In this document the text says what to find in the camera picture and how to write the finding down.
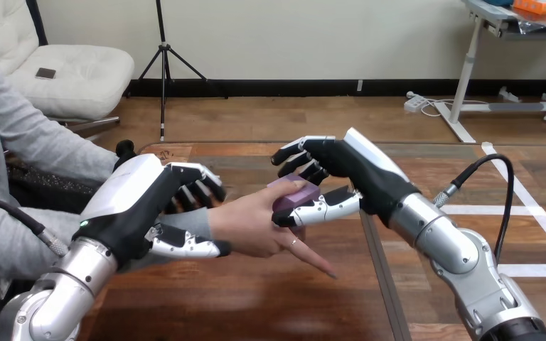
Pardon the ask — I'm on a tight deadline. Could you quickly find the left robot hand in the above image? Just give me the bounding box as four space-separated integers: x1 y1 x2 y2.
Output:
73 153 232 271

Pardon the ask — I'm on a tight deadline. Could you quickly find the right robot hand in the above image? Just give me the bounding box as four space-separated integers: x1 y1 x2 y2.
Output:
270 127 421 229

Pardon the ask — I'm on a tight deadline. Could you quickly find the person's hand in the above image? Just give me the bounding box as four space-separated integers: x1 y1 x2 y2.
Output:
207 180 339 280

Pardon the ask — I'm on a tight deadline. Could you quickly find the purple block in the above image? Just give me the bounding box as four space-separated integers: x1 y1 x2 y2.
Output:
267 173 321 232

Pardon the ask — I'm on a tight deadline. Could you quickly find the person's forearm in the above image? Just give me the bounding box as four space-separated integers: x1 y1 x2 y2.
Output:
0 188 213 284

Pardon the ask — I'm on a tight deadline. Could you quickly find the person's body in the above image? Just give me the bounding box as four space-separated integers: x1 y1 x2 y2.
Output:
0 28 119 341

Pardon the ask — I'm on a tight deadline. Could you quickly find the black rounded knob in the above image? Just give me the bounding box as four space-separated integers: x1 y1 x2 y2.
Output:
114 139 138 171

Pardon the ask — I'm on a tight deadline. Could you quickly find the white power strip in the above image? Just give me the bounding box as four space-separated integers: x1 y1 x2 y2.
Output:
403 91 428 114

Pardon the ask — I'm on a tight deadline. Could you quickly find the white cushioned chair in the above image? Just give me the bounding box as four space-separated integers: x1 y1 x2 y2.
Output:
0 0 136 134

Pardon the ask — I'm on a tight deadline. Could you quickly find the white desk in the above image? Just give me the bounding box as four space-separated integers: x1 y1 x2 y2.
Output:
432 0 546 144

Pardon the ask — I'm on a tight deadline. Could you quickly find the black tripod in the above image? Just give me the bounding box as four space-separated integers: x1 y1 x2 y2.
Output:
126 0 230 143

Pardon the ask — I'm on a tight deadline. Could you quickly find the orange thing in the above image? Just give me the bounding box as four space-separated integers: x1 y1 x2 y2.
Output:
513 0 546 16

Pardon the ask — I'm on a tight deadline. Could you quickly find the black cable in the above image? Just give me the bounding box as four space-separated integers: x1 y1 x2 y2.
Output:
432 153 515 265
0 196 70 258

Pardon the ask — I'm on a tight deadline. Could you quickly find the white power cable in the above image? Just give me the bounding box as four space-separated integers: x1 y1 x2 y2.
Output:
420 97 491 118

